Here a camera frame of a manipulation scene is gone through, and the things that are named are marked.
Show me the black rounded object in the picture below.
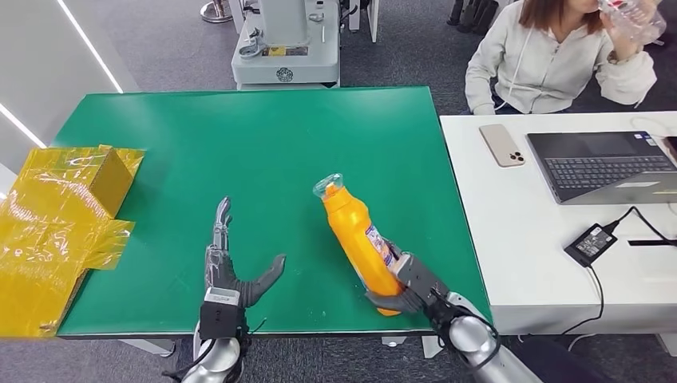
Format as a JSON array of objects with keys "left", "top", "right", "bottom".
[{"left": 507, "top": 338, "right": 612, "bottom": 383}]

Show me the black power adapter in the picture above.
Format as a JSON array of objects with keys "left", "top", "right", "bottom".
[{"left": 564, "top": 223, "right": 618, "bottom": 269}]

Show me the black adapter laptop cable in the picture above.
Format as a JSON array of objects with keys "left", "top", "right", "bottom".
[{"left": 603, "top": 206, "right": 677, "bottom": 243}]

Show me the dark grey laptop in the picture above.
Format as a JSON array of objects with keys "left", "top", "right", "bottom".
[{"left": 526, "top": 130, "right": 677, "bottom": 206}]

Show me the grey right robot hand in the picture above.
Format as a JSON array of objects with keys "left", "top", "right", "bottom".
[{"left": 365, "top": 238, "right": 427, "bottom": 315}]

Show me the green table mat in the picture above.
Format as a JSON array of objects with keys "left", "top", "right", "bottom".
[{"left": 53, "top": 86, "right": 494, "bottom": 338}]

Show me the chrome stand base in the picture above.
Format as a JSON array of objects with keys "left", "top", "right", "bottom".
[{"left": 200, "top": 0, "right": 234, "bottom": 24}]

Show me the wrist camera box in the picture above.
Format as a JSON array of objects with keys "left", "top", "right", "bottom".
[
  {"left": 198, "top": 287, "right": 245, "bottom": 341},
  {"left": 394, "top": 253, "right": 450, "bottom": 306}
]

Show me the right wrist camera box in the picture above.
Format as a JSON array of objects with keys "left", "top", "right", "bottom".
[{"left": 394, "top": 253, "right": 450, "bottom": 306}]

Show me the clear plastic drinking bottle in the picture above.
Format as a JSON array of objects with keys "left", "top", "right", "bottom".
[{"left": 597, "top": 0, "right": 667, "bottom": 46}]

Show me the beige smartphone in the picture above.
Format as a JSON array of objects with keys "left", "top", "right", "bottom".
[{"left": 479, "top": 124, "right": 526, "bottom": 168}]

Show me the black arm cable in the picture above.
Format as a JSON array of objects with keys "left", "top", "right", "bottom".
[
  {"left": 437, "top": 309, "right": 501, "bottom": 371},
  {"left": 160, "top": 338, "right": 219, "bottom": 383}
]

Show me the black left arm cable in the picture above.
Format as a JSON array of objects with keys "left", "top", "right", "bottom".
[{"left": 160, "top": 338, "right": 219, "bottom": 383}]

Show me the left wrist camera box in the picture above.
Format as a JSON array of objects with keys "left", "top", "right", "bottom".
[{"left": 198, "top": 287, "right": 245, "bottom": 341}]

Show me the black adapter mains cord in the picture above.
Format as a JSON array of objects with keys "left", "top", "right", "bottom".
[{"left": 561, "top": 265, "right": 606, "bottom": 336}]

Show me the yellow film wrapped cardboard box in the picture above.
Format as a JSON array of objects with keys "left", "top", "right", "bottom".
[{"left": 0, "top": 145, "right": 146, "bottom": 339}]

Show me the white furniture panel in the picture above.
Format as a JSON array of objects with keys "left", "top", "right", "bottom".
[{"left": 347, "top": 0, "right": 380, "bottom": 43}]

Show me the orange plastic bottle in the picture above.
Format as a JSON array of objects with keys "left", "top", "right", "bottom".
[{"left": 312, "top": 173, "right": 406, "bottom": 317}]

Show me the person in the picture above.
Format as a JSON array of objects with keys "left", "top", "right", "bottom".
[{"left": 465, "top": 0, "right": 659, "bottom": 116}]

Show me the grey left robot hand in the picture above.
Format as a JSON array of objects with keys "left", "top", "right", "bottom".
[{"left": 204, "top": 196, "right": 287, "bottom": 310}]

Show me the white desk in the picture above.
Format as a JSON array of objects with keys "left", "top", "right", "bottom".
[{"left": 438, "top": 111, "right": 677, "bottom": 336}]

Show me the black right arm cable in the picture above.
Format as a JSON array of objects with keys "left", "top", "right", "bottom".
[{"left": 437, "top": 309, "right": 501, "bottom": 371}]

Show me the white machine base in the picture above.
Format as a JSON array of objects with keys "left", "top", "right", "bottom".
[{"left": 231, "top": 0, "right": 341, "bottom": 91}]

